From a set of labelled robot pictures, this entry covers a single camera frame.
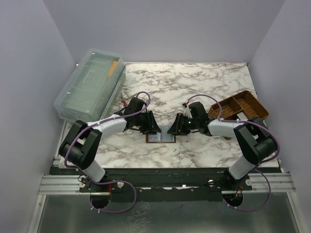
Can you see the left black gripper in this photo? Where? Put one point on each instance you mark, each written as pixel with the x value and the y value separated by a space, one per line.
pixel 153 127

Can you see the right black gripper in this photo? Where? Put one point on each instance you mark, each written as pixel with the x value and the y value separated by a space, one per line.
pixel 177 127

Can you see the brown leather card holder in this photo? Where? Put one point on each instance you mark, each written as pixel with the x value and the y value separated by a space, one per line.
pixel 162 137

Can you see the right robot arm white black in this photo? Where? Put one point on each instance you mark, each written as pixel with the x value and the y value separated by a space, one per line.
pixel 255 143

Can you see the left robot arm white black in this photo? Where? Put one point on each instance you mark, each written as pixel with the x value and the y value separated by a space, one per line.
pixel 82 141

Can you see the silver cards in tray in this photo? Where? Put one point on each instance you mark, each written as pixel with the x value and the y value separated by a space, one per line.
pixel 242 116

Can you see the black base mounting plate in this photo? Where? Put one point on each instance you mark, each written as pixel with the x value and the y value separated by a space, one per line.
pixel 165 184

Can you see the brown woven wicker tray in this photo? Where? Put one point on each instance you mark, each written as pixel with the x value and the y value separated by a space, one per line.
pixel 242 102

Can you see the clear plastic storage box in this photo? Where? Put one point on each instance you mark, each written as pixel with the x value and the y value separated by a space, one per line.
pixel 89 93

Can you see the orange pencil in box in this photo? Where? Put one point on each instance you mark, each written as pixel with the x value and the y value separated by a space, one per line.
pixel 115 62

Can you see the aluminium rail frame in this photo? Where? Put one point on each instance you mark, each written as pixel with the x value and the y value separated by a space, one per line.
pixel 271 206

